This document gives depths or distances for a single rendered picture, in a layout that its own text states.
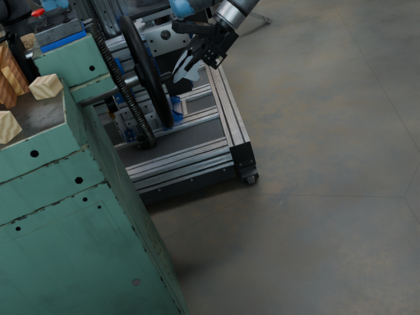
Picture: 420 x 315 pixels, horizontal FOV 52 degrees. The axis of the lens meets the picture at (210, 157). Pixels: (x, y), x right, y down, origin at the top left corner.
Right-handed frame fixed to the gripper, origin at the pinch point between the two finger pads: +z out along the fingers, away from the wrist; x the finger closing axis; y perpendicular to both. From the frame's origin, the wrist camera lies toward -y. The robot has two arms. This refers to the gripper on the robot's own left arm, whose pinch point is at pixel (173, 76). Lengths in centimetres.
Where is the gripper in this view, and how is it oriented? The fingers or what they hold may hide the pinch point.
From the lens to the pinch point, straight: 120.7
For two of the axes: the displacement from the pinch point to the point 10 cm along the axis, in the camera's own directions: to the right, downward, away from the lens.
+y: 7.1, 4.4, 5.5
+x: -3.2, -5.0, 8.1
